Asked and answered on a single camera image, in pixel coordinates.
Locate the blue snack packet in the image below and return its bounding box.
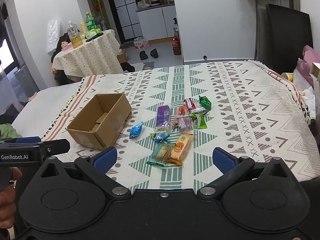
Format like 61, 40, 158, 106
129, 122, 143, 139

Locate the brown cardboard box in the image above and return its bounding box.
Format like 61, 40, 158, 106
67, 93, 132, 150

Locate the orange snack packet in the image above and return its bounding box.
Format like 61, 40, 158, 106
176, 105, 188, 118

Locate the black slipper right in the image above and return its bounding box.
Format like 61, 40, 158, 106
150, 48, 159, 59

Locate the pink pillow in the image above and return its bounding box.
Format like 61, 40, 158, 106
297, 45, 319, 87

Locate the black slipper left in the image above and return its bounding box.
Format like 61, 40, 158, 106
139, 50, 148, 61

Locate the black office chair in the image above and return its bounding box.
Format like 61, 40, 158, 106
255, 4, 313, 74

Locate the white bubble foam sheet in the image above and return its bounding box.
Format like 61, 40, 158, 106
47, 20, 60, 54

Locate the orange bread packet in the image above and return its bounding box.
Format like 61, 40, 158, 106
166, 133, 195, 165

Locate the red white snack packet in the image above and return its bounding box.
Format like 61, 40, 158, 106
183, 98, 199, 113

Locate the purple cake bar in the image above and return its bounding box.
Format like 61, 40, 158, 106
155, 105, 170, 132

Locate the silver grey snack packet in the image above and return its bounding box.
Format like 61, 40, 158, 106
190, 106, 208, 114

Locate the light green snack packet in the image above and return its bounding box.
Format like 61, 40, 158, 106
190, 114, 207, 129

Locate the round table dotted cloth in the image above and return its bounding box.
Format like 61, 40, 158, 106
52, 29, 123, 78

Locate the teal biscuit packet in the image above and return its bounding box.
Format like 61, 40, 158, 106
146, 141, 174, 167

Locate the dark green snack packet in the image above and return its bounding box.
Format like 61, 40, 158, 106
199, 96, 212, 114

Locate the clear yellow drink bottle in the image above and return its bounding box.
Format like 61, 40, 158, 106
67, 21, 82, 49

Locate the black slipper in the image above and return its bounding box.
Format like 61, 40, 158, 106
150, 48, 159, 59
139, 50, 148, 61

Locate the green soda bottle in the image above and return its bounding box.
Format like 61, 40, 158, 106
86, 12, 96, 31

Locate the patterned bed blanket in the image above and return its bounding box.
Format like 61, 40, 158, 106
44, 61, 319, 191

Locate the person's left hand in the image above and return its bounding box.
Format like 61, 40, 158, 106
0, 167, 23, 229

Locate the white kitchen cabinet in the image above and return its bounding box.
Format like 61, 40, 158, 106
137, 4, 176, 41

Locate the dark red floor bottle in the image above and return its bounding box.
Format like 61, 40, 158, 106
172, 29, 182, 55

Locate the blue green candy packet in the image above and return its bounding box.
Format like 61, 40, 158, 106
150, 132, 170, 143

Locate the pale purple snack packet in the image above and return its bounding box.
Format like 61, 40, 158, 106
172, 116, 193, 133

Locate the small floor cardboard box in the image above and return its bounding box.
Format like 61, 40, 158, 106
117, 49, 128, 63

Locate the water bottle pack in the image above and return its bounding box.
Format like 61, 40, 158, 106
133, 36, 150, 49

